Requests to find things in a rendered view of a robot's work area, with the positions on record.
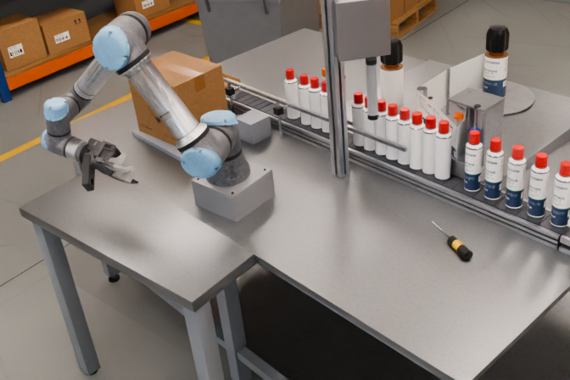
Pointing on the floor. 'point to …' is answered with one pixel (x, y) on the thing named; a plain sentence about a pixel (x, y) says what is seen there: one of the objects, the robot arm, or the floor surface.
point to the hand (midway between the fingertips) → (130, 177)
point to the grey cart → (257, 6)
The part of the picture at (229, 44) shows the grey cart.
